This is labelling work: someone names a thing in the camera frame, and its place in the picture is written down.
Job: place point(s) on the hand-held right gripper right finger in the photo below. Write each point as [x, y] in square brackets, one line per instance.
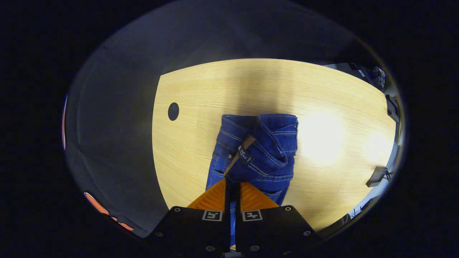
[237, 204]

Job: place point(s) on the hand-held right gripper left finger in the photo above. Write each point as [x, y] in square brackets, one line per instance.
[228, 204]

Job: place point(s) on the blue denim jeans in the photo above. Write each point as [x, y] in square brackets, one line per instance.
[272, 161]

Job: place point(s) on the dark box-shaped object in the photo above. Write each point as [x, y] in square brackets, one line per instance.
[376, 177]

